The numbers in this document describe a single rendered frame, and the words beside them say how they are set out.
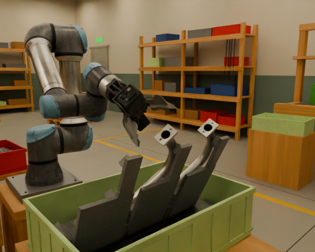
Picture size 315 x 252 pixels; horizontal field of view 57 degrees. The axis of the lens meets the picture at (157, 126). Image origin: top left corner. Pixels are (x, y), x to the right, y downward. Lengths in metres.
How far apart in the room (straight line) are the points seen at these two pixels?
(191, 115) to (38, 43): 5.61
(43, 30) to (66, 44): 0.10
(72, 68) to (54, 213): 0.58
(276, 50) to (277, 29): 0.39
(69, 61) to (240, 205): 0.86
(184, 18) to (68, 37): 6.33
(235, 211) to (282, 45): 5.21
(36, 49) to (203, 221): 0.82
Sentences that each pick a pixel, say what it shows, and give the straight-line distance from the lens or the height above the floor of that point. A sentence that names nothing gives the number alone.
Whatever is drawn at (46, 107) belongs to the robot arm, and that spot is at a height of 1.23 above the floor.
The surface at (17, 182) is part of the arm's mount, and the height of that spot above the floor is 0.89.
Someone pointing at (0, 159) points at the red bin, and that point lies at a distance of 1.73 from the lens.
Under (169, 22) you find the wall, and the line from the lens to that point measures 7.85.
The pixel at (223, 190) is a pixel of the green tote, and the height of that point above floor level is 0.91.
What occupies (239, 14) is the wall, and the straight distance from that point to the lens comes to 6.56.
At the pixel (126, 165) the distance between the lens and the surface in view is 0.68.
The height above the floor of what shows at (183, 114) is 0.35.
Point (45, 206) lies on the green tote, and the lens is 1.02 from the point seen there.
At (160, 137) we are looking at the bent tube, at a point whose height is 1.17.
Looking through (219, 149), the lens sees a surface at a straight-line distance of 0.94.
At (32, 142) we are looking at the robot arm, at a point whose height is 1.06.
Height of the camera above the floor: 1.34
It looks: 11 degrees down
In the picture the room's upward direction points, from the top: straight up
